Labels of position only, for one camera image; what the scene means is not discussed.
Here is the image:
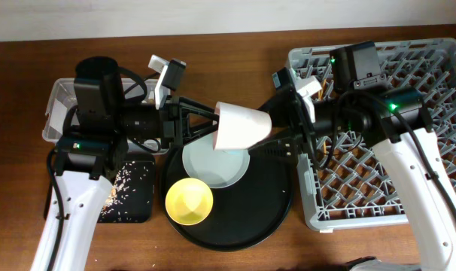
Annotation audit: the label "yellow bowl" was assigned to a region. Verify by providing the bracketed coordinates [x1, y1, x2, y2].
[165, 178, 214, 226]

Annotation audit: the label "peanut shell food scraps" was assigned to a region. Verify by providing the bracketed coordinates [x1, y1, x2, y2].
[99, 161, 154, 219]

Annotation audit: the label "grey round plate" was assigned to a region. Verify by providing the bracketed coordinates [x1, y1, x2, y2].
[182, 134, 250, 189]

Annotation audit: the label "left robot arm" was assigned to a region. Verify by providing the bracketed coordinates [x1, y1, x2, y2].
[31, 56, 220, 270]

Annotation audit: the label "grey dishwasher rack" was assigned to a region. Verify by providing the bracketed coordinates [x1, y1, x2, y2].
[297, 38, 456, 232]

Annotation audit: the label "pink plastic cup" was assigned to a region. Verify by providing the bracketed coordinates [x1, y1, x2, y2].
[213, 102, 272, 151]

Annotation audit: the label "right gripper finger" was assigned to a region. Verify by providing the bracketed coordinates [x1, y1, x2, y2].
[248, 137, 298, 163]
[258, 92, 293, 113]

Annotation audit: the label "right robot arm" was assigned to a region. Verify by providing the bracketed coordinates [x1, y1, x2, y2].
[249, 41, 456, 270]

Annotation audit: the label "round black serving tray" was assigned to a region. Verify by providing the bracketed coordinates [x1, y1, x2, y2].
[160, 147, 293, 251]

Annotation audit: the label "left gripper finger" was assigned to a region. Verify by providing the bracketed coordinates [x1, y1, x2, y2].
[182, 123, 218, 145]
[181, 97, 217, 119]

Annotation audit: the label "clear plastic bin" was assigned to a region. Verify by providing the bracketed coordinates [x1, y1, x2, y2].
[42, 78, 157, 153]

